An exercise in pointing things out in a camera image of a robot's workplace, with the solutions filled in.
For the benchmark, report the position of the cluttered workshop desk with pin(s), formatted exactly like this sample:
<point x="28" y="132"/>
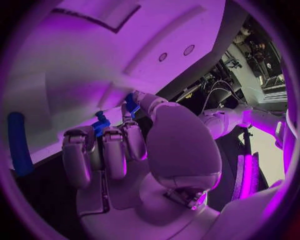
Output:
<point x="262" y="61"/>

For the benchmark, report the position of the glowing light bar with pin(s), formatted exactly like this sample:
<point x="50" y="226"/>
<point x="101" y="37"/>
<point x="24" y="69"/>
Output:
<point x="246" y="176"/>

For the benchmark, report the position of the blue long cylinder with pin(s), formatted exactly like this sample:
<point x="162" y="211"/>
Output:
<point x="20" y="142"/>

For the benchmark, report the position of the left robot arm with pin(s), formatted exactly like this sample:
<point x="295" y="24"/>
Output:
<point x="225" y="120"/>

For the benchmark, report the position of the blue block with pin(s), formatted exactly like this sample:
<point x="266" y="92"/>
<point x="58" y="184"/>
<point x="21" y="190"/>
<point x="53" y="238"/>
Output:
<point x="131" y="105"/>

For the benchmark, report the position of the white task board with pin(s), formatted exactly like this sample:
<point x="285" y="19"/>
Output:
<point x="98" y="56"/>

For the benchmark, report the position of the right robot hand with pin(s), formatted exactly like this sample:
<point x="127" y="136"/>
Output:
<point x="182" y="146"/>

